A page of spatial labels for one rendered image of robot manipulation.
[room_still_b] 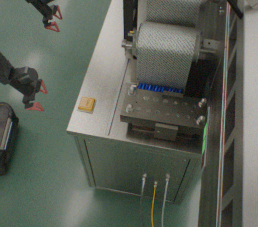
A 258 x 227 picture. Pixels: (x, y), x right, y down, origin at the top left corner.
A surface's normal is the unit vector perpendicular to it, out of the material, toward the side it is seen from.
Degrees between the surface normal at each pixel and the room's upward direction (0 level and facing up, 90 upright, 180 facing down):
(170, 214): 0
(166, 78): 90
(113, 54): 0
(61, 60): 0
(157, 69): 90
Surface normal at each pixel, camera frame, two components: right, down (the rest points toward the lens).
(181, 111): 0.00, -0.56
